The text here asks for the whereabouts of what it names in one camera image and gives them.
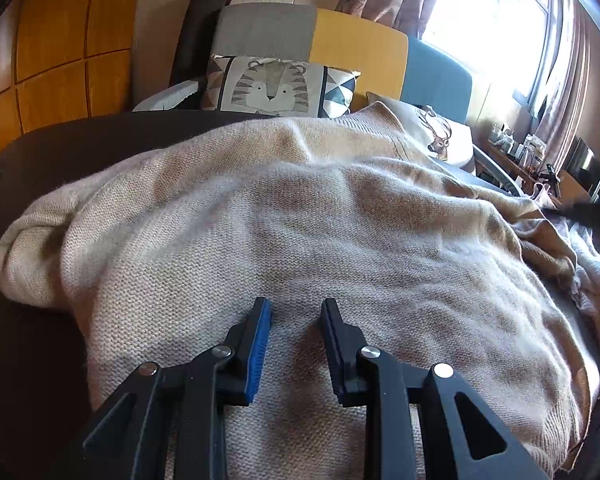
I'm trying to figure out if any deer print cushion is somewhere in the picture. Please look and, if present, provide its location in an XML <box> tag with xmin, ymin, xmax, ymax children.
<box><xmin>366</xmin><ymin>92</ymin><xmax>474</xmax><ymax>167</ymax></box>

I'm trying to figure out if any grey yellow blue sofa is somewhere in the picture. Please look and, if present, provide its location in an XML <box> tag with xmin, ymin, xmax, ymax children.
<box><xmin>132</xmin><ymin>1</ymin><xmax>527</xmax><ymax>196</ymax></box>

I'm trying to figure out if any white knit garment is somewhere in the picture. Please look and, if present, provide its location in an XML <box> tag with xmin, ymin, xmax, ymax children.
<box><xmin>513</xmin><ymin>217</ymin><xmax>600</xmax><ymax>316</ymax></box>

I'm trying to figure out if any beige knit sweater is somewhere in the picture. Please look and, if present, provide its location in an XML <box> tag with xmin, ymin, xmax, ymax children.
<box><xmin>0</xmin><ymin>101</ymin><xmax>600</xmax><ymax>480</ymax></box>

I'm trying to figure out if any black padded table mat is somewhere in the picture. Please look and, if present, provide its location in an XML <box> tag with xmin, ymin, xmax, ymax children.
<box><xmin>0</xmin><ymin>109</ymin><xmax>600</xmax><ymax>480</ymax></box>

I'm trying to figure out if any black rolled mat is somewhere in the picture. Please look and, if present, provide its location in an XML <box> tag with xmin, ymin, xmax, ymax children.
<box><xmin>169</xmin><ymin>0</ymin><xmax>230</xmax><ymax>86</ymax></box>

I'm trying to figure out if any wooden side desk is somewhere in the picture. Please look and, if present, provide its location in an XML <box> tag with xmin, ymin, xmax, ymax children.
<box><xmin>482</xmin><ymin>141</ymin><xmax>593</xmax><ymax>205</ymax></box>

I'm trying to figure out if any tiger print cushion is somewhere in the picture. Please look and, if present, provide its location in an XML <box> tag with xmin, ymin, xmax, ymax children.
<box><xmin>200</xmin><ymin>55</ymin><xmax>360</xmax><ymax>118</ymax></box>

